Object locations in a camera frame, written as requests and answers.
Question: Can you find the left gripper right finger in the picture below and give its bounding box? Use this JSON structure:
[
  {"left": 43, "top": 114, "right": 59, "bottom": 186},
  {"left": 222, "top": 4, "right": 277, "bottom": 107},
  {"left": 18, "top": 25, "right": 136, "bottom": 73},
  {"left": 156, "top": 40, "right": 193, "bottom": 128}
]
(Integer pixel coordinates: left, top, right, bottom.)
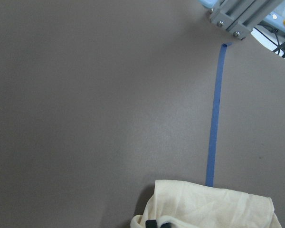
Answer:
[{"left": 161, "top": 223, "right": 172, "bottom": 228}]

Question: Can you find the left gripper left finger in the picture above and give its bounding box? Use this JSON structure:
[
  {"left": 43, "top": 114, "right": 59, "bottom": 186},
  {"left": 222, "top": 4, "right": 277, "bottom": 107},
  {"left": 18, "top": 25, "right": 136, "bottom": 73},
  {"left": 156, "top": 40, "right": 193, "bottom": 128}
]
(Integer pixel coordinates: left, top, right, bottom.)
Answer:
[{"left": 145, "top": 219, "right": 158, "bottom": 228}]

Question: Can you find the beige long-sleeve printed shirt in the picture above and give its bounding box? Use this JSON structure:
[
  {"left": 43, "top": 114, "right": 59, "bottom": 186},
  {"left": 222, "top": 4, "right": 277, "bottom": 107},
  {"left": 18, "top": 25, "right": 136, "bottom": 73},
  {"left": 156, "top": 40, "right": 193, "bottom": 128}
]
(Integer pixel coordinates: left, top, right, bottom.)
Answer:
[{"left": 130, "top": 180, "right": 281, "bottom": 228}]

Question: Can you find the aluminium frame post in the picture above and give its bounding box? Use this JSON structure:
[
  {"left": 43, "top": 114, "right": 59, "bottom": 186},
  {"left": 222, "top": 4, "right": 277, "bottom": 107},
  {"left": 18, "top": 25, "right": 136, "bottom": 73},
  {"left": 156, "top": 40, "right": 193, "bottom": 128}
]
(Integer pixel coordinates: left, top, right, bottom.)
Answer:
[{"left": 209, "top": 0, "right": 282, "bottom": 40}]

